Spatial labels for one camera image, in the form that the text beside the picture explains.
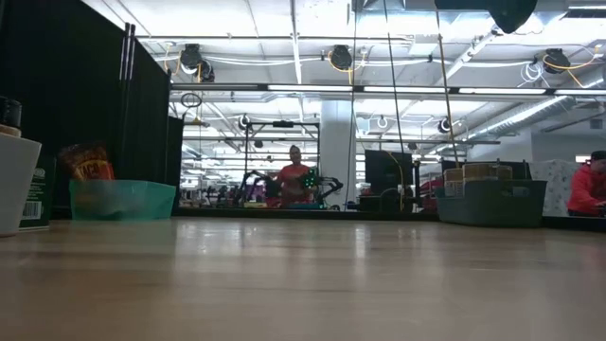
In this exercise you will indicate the person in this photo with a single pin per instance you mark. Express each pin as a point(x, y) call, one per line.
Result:
point(292, 182)
point(587, 187)

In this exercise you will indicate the black aluminium table frame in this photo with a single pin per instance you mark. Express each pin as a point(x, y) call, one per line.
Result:
point(284, 214)

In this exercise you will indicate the black monitor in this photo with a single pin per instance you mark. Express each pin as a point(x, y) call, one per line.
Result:
point(386, 170)

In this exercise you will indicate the black metal rig frame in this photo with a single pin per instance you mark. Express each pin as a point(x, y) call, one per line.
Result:
point(281, 124)

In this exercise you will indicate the black distant robot arm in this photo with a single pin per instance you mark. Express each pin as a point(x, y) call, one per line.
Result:
point(326, 184)
point(253, 187)

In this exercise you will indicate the white plastic bin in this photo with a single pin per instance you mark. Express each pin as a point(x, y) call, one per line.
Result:
point(16, 184)

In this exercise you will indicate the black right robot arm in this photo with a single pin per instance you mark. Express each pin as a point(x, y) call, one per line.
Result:
point(511, 12)

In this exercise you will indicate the dark green pepper tin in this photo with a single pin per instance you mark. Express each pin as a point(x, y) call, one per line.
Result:
point(40, 199)

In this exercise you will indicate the black curtain partition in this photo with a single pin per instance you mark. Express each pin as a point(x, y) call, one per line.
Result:
point(47, 71)

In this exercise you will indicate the orange spice pouch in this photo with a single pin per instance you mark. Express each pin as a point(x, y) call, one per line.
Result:
point(87, 163)

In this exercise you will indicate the white patterned cloth board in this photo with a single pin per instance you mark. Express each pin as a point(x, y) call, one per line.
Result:
point(554, 189)

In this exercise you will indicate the teal plastic bin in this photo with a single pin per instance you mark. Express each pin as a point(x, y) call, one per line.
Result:
point(123, 201)

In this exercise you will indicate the blue-grey plastic bin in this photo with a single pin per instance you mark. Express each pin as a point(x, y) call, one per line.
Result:
point(492, 203)

